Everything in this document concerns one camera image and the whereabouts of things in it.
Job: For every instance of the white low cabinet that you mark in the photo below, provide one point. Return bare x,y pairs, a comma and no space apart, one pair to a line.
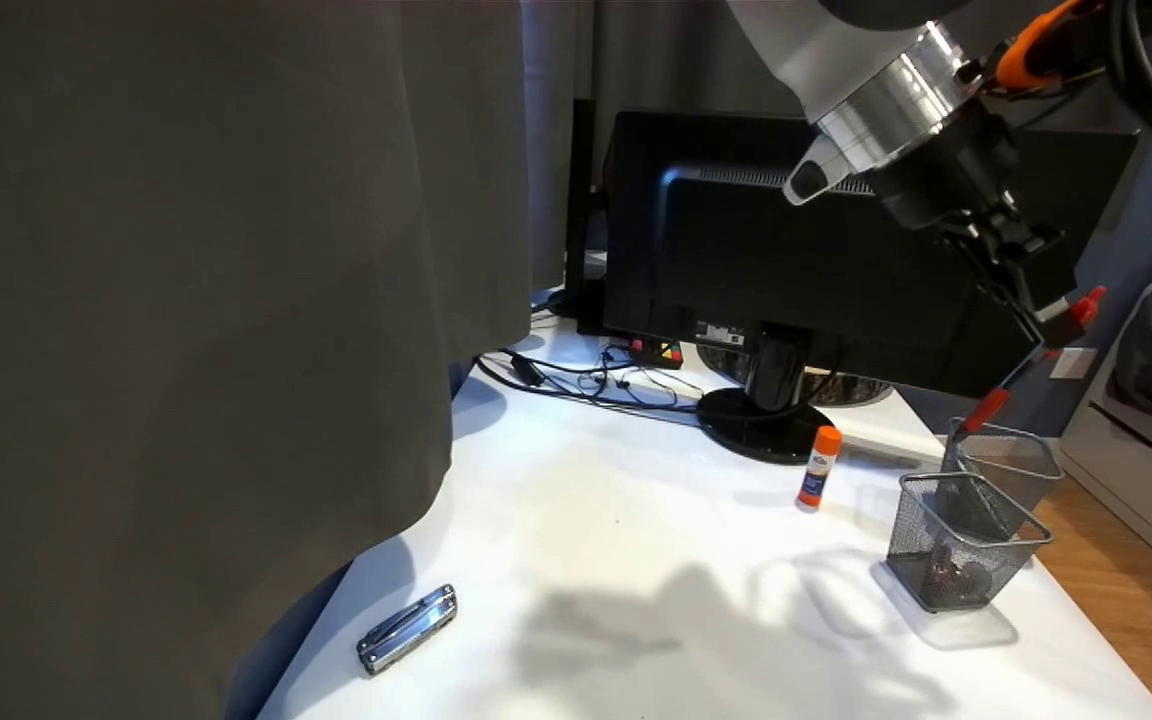
1149,483

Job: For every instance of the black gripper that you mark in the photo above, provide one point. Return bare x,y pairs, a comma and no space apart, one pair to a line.
951,181

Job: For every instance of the thin black panel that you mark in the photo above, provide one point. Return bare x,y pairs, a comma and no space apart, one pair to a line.
584,213

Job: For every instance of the orange cap glue stick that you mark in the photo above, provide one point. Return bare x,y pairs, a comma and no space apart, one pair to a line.
817,475

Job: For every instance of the black mesh basket dark items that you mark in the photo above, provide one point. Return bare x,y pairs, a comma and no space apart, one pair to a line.
960,575

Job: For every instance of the small orange black object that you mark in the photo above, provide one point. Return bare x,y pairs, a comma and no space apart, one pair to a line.
663,353

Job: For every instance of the black round monitor stand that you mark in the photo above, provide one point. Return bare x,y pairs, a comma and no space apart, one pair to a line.
760,426

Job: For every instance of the black computer monitor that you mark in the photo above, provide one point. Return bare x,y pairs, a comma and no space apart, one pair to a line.
760,242

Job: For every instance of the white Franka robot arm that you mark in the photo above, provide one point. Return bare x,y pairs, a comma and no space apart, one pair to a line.
859,83

